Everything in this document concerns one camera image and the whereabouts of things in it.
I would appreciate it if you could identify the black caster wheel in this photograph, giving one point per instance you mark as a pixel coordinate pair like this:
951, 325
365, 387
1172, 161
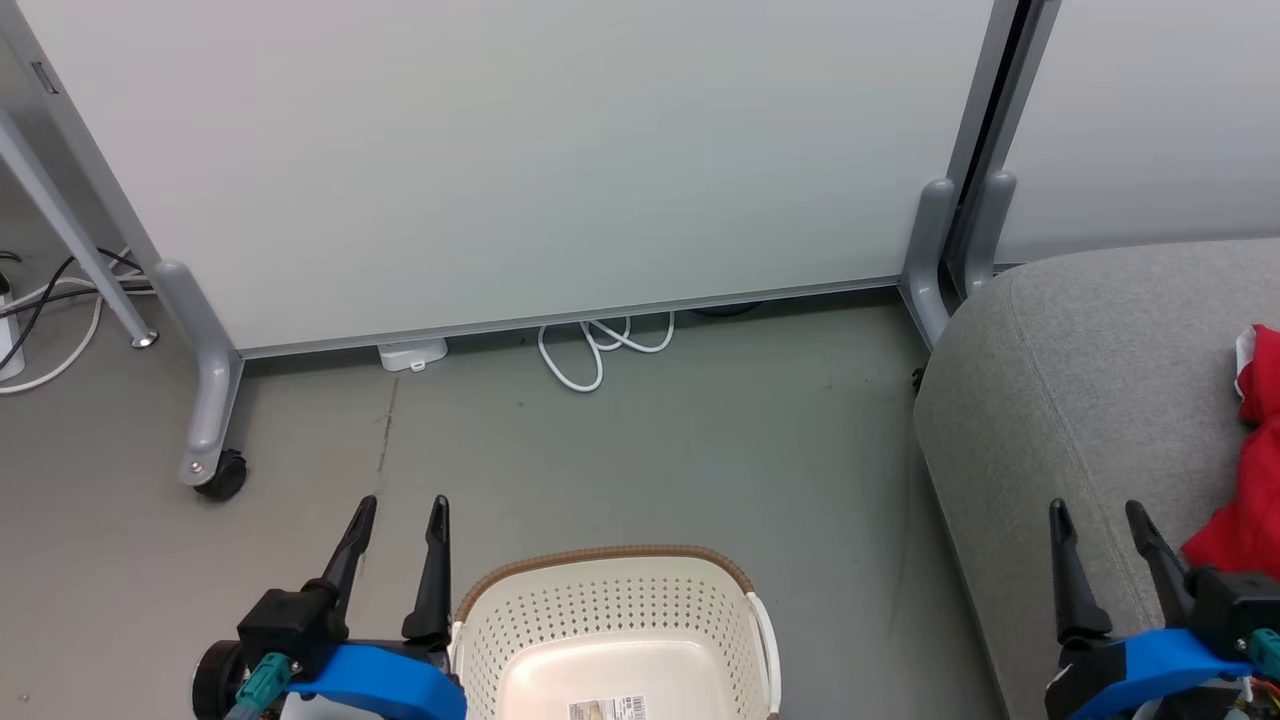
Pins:
225, 478

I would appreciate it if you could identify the cream perforated laundry basket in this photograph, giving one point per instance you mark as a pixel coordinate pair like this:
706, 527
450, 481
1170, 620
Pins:
600, 620

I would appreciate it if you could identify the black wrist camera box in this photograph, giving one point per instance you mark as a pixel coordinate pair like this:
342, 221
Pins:
290, 625
1235, 600

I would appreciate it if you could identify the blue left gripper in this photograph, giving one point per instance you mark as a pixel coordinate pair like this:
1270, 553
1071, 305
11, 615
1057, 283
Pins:
390, 685

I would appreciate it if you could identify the large white partition panel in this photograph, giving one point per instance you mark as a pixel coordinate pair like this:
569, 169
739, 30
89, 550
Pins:
500, 150

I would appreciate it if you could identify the narrow white partition panel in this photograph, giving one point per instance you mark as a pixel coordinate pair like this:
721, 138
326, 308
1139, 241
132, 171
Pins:
1150, 120

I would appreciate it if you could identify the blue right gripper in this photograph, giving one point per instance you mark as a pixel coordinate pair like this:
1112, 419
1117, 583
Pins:
1150, 665

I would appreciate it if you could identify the small white adapter box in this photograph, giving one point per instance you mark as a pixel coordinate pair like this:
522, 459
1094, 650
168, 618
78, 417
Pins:
412, 353

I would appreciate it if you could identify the white power strip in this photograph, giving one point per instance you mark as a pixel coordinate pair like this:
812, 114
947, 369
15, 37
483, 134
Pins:
8, 340

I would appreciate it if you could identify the grey partition foot with caster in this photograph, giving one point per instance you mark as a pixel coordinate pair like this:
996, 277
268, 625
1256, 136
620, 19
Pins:
215, 400

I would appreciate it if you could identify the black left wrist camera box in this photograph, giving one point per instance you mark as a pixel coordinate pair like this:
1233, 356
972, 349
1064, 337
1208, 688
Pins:
290, 625

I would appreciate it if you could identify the printed basket sticker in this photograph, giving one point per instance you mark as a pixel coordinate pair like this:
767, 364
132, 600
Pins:
605, 710

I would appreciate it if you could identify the grey metal table leg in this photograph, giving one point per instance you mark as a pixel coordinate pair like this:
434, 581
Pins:
80, 245

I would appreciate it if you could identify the grey fabric sofa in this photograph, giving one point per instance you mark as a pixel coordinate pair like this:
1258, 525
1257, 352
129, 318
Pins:
1100, 400

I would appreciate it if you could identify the red and white clothing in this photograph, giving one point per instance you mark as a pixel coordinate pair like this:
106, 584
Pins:
1250, 500

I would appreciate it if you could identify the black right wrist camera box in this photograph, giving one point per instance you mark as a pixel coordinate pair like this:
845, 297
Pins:
1235, 600

